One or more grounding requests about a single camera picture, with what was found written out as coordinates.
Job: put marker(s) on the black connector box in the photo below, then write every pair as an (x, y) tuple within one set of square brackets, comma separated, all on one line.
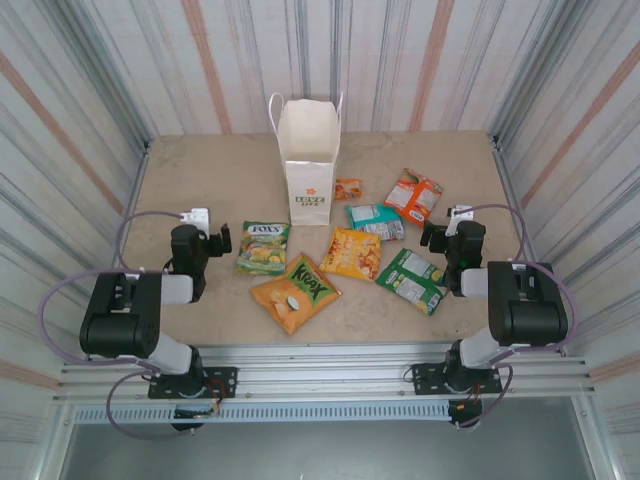
[(186, 426), (462, 415)]

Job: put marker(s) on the teal snack packet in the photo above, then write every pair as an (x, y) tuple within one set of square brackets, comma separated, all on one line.
[(375, 220)]

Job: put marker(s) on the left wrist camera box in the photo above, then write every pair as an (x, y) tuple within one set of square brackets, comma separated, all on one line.
[(197, 216)]

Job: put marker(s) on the green snack packet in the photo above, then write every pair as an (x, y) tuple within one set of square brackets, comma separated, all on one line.
[(410, 280)]

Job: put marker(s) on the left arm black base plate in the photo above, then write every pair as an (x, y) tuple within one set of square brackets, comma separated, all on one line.
[(225, 382)]

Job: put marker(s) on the small orange snack packet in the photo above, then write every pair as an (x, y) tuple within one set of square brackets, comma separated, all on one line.
[(348, 190)]

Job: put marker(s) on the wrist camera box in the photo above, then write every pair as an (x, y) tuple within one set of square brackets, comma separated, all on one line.
[(462, 212), (197, 216)]

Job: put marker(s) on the orange and white snack packet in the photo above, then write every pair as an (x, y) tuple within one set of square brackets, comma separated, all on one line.
[(412, 197)]

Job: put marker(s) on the yellow snack bag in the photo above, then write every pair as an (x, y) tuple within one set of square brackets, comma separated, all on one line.
[(350, 252)]

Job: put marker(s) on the orange Krax chips bag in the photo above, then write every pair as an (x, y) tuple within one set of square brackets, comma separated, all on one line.
[(295, 295)]

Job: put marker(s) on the grey metal panel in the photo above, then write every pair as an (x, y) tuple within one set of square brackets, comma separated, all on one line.
[(320, 450)]

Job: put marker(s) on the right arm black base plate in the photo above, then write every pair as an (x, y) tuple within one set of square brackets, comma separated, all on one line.
[(425, 377)]

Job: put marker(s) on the green Fox's candy bag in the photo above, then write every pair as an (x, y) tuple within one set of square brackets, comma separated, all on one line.
[(262, 247)]

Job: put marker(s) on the aluminium mounting rail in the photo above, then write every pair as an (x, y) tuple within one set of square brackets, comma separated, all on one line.
[(320, 370)]

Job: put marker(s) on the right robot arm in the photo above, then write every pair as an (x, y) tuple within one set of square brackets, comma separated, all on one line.
[(530, 315)]

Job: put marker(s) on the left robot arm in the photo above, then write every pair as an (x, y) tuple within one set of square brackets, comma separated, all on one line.
[(120, 325)]

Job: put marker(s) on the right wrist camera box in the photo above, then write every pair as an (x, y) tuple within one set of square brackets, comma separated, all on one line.
[(462, 212)]

